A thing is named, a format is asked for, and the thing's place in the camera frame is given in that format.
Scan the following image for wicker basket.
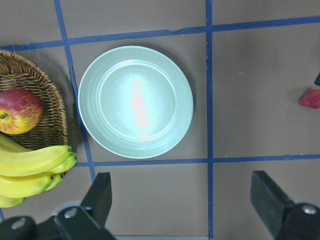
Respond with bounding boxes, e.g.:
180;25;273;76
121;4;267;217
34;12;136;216
0;50;69;150

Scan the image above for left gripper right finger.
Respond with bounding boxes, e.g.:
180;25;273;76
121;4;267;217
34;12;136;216
250;170;320;240

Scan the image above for light green plate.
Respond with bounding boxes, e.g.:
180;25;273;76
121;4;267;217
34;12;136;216
77;45;194;159

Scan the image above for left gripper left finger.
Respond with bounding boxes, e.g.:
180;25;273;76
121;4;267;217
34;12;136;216
53;172;115;240

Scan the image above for red strawberry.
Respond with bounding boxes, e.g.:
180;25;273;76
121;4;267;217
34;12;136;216
298;89;320;109

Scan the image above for red apple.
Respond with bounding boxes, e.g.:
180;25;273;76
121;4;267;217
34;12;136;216
0;88;44;135

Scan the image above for yellow banana bunch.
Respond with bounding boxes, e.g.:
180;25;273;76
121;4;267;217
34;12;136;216
0;134;77;208

